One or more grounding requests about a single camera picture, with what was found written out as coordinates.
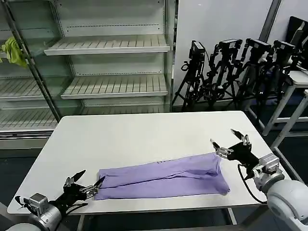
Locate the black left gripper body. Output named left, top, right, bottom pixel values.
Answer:
left=49, top=182, right=93, bottom=212

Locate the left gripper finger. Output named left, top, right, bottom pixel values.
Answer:
left=64, top=169, right=87, bottom=187
left=80, top=176, right=106, bottom=197

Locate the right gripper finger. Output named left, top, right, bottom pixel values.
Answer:
left=230, top=128, right=251, bottom=146
left=210, top=138, right=233, bottom=158

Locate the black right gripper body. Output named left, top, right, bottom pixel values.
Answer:
left=227, top=142, right=260, bottom=169

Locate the purple t-shirt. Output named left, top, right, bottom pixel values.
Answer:
left=92, top=152, right=231, bottom=201

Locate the white folding table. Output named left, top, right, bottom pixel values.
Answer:
left=6, top=110, right=292, bottom=226

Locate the glass-fronted shelf unit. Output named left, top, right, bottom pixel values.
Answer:
left=0, top=0, right=63, bottom=151

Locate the black monitor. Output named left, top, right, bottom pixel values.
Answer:
left=287, top=15, right=308, bottom=70

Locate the empty grey metal shelf unit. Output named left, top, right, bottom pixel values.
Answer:
left=43, top=0, right=179, bottom=115

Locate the yellow-green cloth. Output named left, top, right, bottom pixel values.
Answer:
left=0, top=36, right=29, bottom=69

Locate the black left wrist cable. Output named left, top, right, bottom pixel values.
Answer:
left=60, top=202, right=89, bottom=217

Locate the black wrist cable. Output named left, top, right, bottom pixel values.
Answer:
left=237, top=163, right=268, bottom=204
left=60, top=202, right=89, bottom=217

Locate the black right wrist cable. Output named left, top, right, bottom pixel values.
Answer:
left=237, top=163, right=268, bottom=204

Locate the white metal-frame desk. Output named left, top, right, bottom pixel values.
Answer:
left=270, top=89, right=308, bottom=183
left=245, top=69, right=308, bottom=137

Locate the black tripod with camera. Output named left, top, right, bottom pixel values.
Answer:
left=205, top=38, right=244, bottom=109
left=261, top=39, right=298, bottom=116
left=237, top=38, right=274, bottom=114
left=172, top=40, right=210, bottom=112

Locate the grey slanted wall beam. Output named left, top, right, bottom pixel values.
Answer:
left=258, top=0, right=282, bottom=41

